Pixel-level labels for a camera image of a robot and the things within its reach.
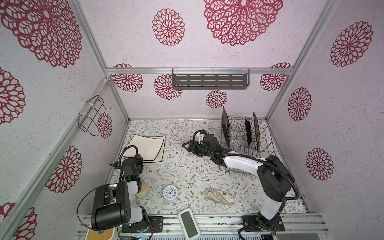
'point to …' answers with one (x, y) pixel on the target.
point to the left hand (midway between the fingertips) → (140, 154)
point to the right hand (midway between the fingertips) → (184, 144)
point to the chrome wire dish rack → (239, 142)
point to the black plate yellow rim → (257, 130)
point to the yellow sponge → (144, 190)
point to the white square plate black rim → (159, 156)
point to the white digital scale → (189, 226)
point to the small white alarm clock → (170, 193)
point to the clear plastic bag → (219, 197)
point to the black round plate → (248, 130)
